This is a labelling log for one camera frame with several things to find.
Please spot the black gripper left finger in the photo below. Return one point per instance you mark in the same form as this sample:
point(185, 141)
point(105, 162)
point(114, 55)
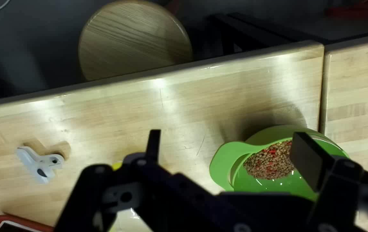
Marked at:
point(153, 144)

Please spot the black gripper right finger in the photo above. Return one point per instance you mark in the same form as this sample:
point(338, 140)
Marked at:
point(310, 159)

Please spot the green bowl with seeds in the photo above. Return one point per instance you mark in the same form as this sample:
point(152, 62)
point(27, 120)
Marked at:
point(261, 163)

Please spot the white plastic clip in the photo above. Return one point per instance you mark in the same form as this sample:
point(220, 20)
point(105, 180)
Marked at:
point(41, 166)

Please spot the round wooden stool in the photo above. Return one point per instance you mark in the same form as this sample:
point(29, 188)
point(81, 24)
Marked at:
point(127, 36)

